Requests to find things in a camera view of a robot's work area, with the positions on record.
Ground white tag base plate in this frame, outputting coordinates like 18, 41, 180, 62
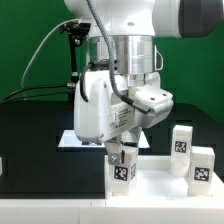
58, 130, 150, 149

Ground grey camera cable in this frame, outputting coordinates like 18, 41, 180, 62
20, 18, 80, 90

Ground white square table top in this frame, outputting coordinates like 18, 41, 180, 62
104, 156, 224, 199

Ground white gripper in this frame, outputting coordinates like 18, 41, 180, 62
74, 71, 173, 165

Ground white front fence bar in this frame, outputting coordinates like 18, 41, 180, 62
0, 198, 224, 224

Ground black cables on table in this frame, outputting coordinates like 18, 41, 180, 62
0, 84, 76, 104

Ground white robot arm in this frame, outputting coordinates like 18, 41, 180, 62
64, 0, 224, 165

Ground white left fence piece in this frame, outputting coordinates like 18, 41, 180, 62
0, 157, 3, 176

